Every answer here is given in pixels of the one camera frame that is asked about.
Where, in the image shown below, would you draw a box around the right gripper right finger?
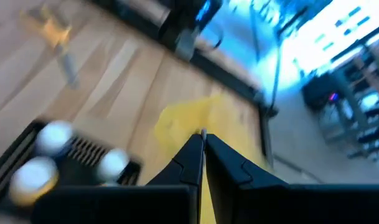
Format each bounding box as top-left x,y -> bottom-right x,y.
205,133 -> 379,224

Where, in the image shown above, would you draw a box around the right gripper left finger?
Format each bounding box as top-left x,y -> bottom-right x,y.
31,133 -> 206,224

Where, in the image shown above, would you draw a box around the green paint bottle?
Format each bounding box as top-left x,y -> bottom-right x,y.
96,147 -> 131,185

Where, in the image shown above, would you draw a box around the blue paint bottle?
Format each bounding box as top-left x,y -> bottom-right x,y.
34,119 -> 74,156

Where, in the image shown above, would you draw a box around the yellow paint bottle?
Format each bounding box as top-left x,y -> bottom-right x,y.
7,156 -> 60,207

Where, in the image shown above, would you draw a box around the yellow-handled scissors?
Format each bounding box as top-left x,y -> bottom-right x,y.
19,4 -> 82,90

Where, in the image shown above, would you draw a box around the black slotted plastic basket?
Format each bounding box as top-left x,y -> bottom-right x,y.
0,119 -> 144,208

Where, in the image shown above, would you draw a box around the silver frame corner bracket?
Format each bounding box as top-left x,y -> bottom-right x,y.
175,29 -> 197,60

